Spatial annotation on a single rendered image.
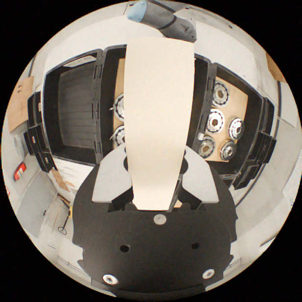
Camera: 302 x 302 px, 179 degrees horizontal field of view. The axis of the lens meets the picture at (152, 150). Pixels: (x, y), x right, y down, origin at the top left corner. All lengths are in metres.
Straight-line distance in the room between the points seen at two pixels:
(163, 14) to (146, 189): 0.47
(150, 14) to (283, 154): 3.21
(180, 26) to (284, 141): 3.07
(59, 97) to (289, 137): 3.53
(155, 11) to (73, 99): 0.46
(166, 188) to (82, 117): 0.41
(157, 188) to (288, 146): 3.12
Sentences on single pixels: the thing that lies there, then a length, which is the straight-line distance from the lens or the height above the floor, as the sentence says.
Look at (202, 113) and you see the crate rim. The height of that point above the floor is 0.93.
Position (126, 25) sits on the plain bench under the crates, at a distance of 0.69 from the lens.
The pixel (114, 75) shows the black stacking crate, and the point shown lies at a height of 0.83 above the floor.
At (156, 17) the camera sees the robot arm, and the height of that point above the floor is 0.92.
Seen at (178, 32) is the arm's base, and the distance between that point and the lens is 0.47.
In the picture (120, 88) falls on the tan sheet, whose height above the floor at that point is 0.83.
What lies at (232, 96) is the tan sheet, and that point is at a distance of 0.50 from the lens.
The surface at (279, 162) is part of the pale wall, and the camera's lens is 3.23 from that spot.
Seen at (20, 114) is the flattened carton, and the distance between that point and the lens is 2.82.
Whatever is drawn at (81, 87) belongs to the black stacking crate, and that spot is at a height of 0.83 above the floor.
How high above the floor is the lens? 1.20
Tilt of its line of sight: 60 degrees down
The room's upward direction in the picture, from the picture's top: 180 degrees clockwise
